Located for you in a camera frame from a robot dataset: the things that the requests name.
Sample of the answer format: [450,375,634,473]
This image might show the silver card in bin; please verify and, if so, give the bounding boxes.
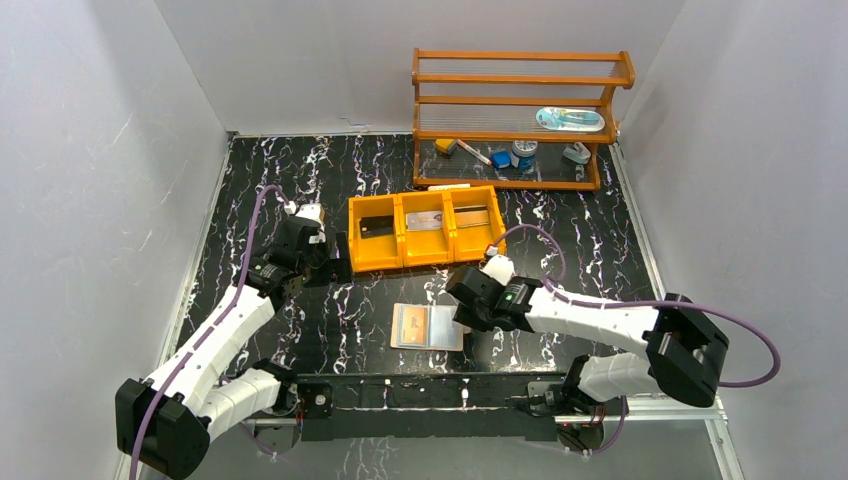
[405,210,444,232]

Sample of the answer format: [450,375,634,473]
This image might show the white marker pen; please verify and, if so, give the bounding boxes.
[456,139,492,166]

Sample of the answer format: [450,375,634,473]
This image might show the black card in bin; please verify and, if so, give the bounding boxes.
[359,215,394,239]

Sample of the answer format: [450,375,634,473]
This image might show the beige leather card holder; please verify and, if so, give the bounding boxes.
[390,303,464,352]

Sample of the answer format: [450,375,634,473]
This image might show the blue small box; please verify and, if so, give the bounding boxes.
[490,150,512,170]

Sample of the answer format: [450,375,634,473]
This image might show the aluminium frame rail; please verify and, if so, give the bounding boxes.
[119,374,730,480]

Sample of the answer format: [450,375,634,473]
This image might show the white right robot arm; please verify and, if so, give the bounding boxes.
[446,266,729,414]

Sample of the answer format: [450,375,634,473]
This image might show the brown card in bin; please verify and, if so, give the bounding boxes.
[454,205,490,229]

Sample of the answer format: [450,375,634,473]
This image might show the yellow sponge block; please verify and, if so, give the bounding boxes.
[434,139,458,157]

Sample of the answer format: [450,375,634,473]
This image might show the orange wooden shelf rack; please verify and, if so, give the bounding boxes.
[411,49,636,191]

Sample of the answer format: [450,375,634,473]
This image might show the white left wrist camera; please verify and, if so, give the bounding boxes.
[284,201,326,244]

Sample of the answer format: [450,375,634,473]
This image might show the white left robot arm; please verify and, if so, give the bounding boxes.
[115,216,353,479]

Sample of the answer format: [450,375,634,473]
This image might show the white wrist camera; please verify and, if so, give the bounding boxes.
[481,245,515,286]
[284,201,326,244]

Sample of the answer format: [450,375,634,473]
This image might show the blue white tape roll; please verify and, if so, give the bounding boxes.
[511,140,539,170]

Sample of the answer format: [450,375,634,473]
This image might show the right orange bin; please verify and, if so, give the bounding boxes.
[448,186,506,262]

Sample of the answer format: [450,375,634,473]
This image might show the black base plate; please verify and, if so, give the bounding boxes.
[291,372,631,444]

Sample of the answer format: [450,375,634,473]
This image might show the left orange bin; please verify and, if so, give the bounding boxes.
[348,194,403,273]

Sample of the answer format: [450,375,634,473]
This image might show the middle orange bin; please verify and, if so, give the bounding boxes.
[396,190,456,267]

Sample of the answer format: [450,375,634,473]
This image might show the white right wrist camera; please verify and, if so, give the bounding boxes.
[481,245,515,286]

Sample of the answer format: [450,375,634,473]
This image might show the orange bin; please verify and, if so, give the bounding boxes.
[396,190,456,267]
[348,194,403,273]
[448,186,506,262]

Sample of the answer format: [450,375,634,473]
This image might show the blue packaged item on shelf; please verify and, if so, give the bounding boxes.
[535,107,606,133]

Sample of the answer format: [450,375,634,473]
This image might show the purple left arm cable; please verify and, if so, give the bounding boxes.
[127,184,293,480]

